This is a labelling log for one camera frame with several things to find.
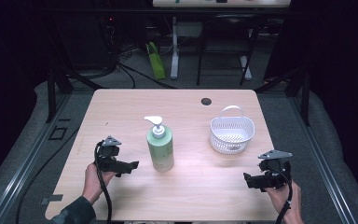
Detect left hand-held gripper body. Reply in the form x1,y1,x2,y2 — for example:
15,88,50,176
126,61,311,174
94,135,123,174

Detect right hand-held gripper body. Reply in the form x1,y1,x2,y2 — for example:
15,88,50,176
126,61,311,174
257,149,294,190

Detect green pump bottle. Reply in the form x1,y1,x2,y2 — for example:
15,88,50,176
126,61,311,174
144,115,175,173

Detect white plastic basket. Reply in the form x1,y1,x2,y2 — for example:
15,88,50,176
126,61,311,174
209,105,256,155

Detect person's right hand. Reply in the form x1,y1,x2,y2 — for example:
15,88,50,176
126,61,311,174
264,180,304,224

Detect person's left hand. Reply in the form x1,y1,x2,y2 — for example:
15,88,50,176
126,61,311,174
82,162,119,204

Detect black tape square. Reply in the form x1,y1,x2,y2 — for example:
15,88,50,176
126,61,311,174
48,125,69,141

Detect grey tape strip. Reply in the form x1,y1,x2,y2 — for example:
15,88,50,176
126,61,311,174
39,193,64,205

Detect black metal stand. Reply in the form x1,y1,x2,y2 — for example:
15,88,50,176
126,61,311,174
45,66,75,124
255,64,311,127

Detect white desk leg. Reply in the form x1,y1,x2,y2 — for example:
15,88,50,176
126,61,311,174
170,17,180,80
240,55,253,81

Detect dark equipment rack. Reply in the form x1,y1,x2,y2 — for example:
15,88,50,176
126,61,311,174
64,12,119,71

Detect black chair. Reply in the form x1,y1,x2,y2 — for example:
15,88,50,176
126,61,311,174
196,14,262,87

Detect light background desk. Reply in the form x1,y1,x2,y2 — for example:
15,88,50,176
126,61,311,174
152,0,292,8

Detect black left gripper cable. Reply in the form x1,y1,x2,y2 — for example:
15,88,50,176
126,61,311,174
93,139,113,224

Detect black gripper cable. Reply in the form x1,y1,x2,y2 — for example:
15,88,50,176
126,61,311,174
268,167,295,224
93,139,113,224

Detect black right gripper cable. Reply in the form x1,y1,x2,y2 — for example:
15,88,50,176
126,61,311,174
268,167,295,224

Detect grey metal floor rail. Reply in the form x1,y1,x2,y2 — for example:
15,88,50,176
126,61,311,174
0,92,73,224
287,92,357,224

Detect black floor cable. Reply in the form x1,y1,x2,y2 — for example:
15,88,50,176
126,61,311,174
15,124,82,224

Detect black background floor cables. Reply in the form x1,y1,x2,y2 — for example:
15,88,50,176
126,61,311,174
115,60,178,91

